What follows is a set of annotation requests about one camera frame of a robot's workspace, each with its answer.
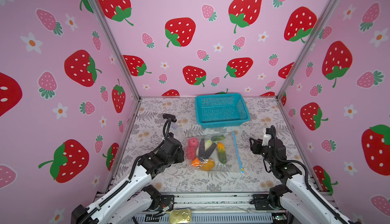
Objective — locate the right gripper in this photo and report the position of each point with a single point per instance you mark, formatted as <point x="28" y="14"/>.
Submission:
<point x="257" y="144"/>

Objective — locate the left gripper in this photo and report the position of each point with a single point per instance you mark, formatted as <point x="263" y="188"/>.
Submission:
<point x="181" y="155"/>

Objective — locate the red toy pepper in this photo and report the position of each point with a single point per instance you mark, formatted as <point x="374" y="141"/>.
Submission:
<point x="191" y="153"/>

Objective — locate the magenta toy fruit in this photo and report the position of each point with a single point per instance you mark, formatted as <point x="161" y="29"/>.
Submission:
<point x="193" y="142"/>

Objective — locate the orange toy fruit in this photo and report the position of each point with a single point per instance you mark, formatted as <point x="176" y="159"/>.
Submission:
<point x="196" y="163"/>

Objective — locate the long dark eggplant toy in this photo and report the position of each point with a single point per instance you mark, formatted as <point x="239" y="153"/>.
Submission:
<point x="210" y="150"/>

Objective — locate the clear zip top bag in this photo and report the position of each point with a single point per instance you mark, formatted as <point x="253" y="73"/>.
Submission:
<point x="233" y="164"/>

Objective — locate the green leafy vegetable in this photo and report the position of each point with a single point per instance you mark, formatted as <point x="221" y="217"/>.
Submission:
<point x="218" y="138"/>

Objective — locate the teal plastic basket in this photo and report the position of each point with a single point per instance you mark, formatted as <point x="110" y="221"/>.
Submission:
<point x="222" y="110"/>

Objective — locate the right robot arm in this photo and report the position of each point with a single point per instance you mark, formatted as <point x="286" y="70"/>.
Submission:
<point x="294" y="194"/>

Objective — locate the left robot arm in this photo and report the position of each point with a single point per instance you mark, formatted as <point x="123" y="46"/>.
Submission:
<point x="133" y="194"/>

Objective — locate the clear plastic staple box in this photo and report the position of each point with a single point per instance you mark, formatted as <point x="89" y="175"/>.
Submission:
<point x="174" y="127"/>

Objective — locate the black stapler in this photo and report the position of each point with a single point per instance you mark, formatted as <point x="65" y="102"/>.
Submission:
<point x="169" y="116"/>

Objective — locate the gold tin can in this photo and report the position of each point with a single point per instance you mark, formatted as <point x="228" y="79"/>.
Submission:
<point x="180" y="216"/>

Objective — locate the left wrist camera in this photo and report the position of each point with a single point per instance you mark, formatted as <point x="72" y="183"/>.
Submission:
<point x="171" y="145"/>

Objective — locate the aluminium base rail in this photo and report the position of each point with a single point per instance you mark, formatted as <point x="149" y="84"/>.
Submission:
<point x="220" y="202"/>

